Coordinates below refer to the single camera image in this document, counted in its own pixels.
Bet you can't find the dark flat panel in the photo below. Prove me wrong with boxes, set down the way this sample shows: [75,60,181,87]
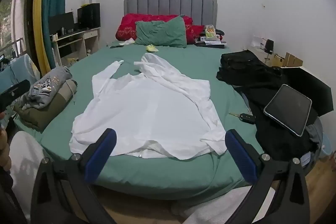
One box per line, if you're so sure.
[282,66,332,117]

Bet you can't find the black speaker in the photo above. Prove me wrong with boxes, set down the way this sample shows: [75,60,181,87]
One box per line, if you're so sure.
[264,39,274,55]

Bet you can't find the black monitor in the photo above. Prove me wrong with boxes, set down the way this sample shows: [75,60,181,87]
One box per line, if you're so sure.
[49,12,75,36]

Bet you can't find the grey printed hoodie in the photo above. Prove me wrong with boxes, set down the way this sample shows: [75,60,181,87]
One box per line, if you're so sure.
[22,67,73,110]

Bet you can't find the white papers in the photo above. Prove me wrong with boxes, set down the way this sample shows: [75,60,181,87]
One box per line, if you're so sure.
[113,39,136,47]

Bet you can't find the olive green folded garment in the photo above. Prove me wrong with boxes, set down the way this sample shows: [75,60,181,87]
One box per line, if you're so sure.
[13,79,78,133]

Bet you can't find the white small box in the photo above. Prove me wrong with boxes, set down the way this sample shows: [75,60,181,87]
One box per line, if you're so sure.
[251,35,266,49]

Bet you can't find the white shirt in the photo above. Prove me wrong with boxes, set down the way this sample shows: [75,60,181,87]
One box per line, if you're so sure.
[69,53,227,161]

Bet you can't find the blue jeans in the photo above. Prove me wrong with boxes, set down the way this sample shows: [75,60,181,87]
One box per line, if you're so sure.
[304,117,323,147]

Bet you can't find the pile of books and papers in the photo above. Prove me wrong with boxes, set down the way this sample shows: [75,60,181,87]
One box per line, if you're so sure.
[195,34,228,48]

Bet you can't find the red quilt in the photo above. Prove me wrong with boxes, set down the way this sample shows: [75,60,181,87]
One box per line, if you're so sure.
[115,13,223,44]

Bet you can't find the cardboard box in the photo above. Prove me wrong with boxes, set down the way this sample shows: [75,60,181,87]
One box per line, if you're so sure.
[283,52,304,68]
[271,54,286,67]

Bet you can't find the black car key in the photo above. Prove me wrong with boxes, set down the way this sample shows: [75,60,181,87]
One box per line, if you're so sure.
[228,112,256,124]

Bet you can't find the light blue bin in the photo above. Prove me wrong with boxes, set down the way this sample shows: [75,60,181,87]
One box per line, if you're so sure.
[321,132,336,162]

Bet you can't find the beige computer desk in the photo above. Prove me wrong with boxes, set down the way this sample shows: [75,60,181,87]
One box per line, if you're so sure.
[51,27,102,67]

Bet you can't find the green snack box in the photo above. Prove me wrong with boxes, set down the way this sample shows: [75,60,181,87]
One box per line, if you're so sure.
[204,25,217,40]

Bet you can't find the teal curtain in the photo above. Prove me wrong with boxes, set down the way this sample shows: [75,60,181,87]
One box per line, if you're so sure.
[41,0,73,73]

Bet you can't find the black spread garment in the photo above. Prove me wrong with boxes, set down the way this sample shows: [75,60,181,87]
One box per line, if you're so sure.
[231,82,320,162]

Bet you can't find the grey padded headboard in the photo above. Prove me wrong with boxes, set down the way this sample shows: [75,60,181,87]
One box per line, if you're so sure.
[124,0,218,28]

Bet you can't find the grey tablet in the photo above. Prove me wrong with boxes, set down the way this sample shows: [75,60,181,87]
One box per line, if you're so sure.
[263,84,313,137]

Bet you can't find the green pillow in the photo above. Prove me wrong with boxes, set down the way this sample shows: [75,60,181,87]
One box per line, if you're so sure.
[135,17,188,48]

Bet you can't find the person's left hand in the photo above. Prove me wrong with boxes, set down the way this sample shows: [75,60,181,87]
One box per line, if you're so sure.
[0,112,10,170]

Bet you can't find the yellow curtain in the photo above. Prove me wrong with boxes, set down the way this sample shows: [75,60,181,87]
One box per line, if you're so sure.
[33,0,52,78]

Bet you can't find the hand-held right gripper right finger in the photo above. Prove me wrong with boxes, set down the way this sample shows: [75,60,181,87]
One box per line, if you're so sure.
[225,129,311,224]

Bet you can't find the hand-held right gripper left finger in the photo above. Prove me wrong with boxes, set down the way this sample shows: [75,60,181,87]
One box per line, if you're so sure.
[30,128,117,224]

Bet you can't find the black computer tower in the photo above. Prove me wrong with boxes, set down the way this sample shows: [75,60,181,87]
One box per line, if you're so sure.
[77,3,101,29]

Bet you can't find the bed with green sheet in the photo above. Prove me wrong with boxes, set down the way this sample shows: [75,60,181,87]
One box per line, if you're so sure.
[13,40,323,201]

